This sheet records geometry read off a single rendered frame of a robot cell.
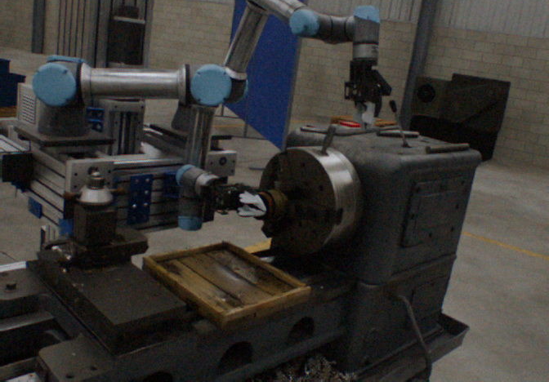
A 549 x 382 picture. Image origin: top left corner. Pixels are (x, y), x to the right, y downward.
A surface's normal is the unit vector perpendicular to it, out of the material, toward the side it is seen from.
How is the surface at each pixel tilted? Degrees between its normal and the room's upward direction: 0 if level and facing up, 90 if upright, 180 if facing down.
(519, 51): 90
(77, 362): 0
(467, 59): 90
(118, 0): 90
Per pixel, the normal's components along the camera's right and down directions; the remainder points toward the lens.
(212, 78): 0.32, 0.25
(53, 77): 0.06, 0.25
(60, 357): 0.15, -0.96
